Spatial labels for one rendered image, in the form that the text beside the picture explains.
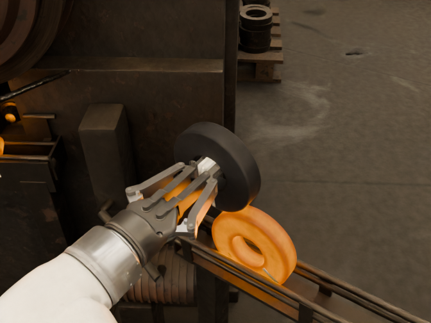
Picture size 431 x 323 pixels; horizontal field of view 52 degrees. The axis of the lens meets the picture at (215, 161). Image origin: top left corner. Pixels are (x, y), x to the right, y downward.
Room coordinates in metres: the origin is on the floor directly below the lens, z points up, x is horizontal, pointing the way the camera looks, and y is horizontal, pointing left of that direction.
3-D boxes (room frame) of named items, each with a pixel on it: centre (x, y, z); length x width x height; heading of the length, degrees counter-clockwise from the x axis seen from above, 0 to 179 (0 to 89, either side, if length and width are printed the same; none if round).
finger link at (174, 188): (0.46, 0.06, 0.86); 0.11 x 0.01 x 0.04; 144
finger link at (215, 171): (0.49, 0.00, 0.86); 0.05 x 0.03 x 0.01; 143
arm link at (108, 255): (0.34, 0.14, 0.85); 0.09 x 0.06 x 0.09; 53
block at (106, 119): (0.74, 0.23, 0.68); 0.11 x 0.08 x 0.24; 178
